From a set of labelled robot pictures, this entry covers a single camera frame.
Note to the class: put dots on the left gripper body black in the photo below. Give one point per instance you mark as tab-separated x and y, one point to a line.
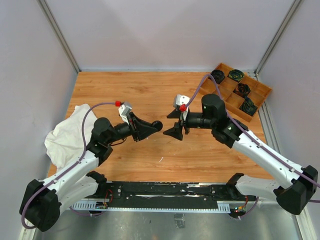
132	122

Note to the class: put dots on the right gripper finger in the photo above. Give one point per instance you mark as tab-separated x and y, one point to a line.
175	114
174	132

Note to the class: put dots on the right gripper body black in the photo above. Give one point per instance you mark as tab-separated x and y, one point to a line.
183	119

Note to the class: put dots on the black charging case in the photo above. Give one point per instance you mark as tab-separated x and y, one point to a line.
158	125

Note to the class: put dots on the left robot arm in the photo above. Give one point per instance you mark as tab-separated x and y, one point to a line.
45	200

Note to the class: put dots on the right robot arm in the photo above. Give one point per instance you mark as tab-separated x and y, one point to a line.
292	185

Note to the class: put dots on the dark swirl cup far left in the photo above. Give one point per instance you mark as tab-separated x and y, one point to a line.
218	76

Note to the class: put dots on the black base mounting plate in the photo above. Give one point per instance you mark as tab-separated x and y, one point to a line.
166	196

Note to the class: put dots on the wooden compartment tray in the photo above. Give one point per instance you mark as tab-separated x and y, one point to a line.
259	92

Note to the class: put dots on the dark red swirl cup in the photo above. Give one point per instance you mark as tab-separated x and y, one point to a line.
242	90

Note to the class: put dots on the blue green swirl cup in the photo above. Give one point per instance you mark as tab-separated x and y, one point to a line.
248	107

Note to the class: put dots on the white cloth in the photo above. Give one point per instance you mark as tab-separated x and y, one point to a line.
65	142

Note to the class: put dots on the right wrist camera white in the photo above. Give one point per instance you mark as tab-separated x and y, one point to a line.
180	102

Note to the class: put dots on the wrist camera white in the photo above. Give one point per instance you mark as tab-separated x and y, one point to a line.
124	111
180	102

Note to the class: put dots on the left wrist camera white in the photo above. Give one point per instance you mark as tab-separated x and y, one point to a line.
124	111

